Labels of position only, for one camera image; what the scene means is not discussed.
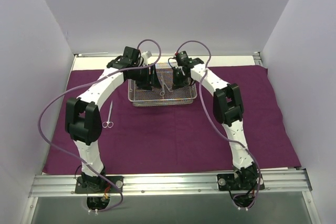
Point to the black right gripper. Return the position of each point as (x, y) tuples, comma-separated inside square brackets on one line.
[(178, 79)]

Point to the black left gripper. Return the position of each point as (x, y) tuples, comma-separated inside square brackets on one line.
[(148, 78)]

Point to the metal mesh instrument tray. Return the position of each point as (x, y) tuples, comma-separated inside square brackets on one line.
[(142, 98)]

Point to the purple cloth wrap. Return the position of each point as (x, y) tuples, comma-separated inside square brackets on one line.
[(181, 139)]

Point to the steel surgical scissors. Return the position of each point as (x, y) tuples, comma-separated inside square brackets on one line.
[(108, 124)]

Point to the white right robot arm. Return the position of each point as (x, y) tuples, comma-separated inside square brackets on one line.
[(227, 110)]

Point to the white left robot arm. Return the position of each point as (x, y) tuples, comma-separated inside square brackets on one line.
[(83, 121)]

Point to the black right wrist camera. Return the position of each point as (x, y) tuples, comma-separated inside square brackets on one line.
[(182, 58)]

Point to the aluminium right side rail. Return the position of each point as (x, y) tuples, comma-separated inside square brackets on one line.
[(257, 58)]

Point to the aluminium rail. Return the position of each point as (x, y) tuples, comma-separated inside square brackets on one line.
[(257, 58), (275, 181)]

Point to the aluminium front rail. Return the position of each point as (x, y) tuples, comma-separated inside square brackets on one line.
[(275, 181)]

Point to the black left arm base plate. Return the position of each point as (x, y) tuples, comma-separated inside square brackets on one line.
[(98, 185)]

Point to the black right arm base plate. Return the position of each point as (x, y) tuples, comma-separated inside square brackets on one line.
[(237, 182)]

